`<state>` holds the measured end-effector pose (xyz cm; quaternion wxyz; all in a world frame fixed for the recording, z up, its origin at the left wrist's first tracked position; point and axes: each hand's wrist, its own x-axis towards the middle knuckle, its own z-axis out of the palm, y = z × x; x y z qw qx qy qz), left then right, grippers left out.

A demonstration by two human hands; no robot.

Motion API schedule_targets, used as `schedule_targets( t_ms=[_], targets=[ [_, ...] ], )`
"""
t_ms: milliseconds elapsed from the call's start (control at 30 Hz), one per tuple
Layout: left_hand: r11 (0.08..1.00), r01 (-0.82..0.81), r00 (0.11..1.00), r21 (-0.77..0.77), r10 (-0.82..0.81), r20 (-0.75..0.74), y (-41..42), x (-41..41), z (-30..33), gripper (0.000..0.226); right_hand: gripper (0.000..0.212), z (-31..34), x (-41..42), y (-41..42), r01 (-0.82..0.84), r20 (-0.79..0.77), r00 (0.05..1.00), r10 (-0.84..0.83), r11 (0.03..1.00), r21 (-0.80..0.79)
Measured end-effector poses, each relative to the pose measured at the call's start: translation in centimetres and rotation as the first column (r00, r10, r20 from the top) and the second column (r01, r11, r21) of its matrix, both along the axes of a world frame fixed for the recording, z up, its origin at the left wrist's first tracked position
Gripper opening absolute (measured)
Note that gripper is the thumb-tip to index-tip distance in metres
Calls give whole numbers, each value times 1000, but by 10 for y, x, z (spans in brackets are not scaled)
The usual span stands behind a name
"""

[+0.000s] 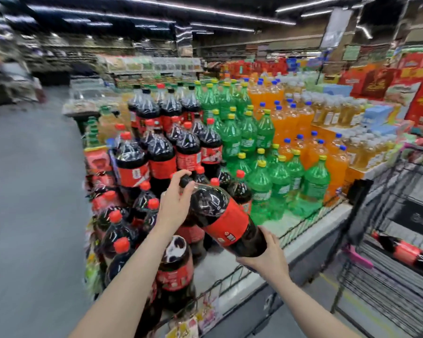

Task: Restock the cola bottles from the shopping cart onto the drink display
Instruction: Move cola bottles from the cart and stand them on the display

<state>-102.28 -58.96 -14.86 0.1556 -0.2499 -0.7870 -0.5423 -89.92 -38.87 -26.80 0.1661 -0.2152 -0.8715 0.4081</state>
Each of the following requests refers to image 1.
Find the person's right hand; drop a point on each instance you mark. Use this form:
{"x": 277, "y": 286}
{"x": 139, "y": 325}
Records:
{"x": 273, "y": 258}

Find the person's left hand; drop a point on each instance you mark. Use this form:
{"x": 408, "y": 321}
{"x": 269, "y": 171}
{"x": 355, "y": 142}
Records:
{"x": 171, "y": 207}

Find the person's right thumb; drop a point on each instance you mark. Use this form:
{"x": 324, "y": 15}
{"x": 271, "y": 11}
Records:
{"x": 267, "y": 235}

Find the person's left thumb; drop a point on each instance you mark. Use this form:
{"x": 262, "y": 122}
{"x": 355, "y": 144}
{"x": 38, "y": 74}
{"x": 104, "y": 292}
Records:
{"x": 188, "y": 199}

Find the large cola bottle red label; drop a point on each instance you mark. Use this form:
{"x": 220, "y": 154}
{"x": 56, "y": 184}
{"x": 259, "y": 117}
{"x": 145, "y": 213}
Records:
{"x": 225, "y": 218}

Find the person's right forearm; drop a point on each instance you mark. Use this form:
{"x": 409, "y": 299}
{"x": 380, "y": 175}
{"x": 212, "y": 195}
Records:
{"x": 306, "y": 309}

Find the person's left forearm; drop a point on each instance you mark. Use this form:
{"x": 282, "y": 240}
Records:
{"x": 127, "y": 285}

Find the white display platform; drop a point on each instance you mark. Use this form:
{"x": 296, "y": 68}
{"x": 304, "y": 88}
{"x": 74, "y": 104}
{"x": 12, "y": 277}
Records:
{"x": 303, "y": 235}

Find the display of dark cola bottles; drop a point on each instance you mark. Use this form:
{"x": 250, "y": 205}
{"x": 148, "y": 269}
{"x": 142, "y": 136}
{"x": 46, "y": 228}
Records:
{"x": 162, "y": 154}

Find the display of green soda bottles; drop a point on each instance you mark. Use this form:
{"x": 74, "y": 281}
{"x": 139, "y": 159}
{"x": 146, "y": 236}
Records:
{"x": 261, "y": 179}

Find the pink cart tag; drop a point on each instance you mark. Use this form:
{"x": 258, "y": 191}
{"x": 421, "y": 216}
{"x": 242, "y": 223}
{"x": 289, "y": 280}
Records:
{"x": 357, "y": 256}

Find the hanging snack packets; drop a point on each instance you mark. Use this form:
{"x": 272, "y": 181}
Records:
{"x": 197, "y": 320}

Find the display of orange soda bottles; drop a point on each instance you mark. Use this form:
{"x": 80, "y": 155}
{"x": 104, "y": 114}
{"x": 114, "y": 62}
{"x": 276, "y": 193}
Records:
{"x": 285, "y": 119}

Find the small green bottles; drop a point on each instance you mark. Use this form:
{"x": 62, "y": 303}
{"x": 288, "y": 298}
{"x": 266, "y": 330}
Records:
{"x": 92, "y": 131}

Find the display of pale yellow drink bottles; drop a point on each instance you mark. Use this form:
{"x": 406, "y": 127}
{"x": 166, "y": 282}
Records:
{"x": 359, "y": 151}

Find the background grocery shelves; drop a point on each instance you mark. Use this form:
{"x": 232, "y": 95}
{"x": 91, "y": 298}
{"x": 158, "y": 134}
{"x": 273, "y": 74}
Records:
{"x": 151, "y": 68}

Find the cola bottle lying flat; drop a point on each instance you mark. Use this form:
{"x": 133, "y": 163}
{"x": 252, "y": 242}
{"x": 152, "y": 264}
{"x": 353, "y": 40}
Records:
{"x": 405, "y": 252}

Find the glass display case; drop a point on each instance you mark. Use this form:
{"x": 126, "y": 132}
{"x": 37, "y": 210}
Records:
{"x": 88, "y": 96}

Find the stack of light blue boxes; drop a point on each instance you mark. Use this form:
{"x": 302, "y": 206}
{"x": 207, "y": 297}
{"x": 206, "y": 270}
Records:
{"x": 377, "y": 117}

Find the ceiling strip lights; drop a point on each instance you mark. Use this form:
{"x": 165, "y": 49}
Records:
{"x": 197, "y": 14}

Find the stack of red gift boxes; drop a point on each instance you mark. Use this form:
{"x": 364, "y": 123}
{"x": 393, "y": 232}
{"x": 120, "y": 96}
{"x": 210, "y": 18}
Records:
{"x": 409, "y": 84}

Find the white hanging banner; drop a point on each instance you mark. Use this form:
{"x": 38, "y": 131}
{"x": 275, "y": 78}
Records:
{"x": 336, "y": 28}

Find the green wall sign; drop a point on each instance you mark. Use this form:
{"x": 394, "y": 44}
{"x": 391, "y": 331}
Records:
{"x": 351, "y": 52}

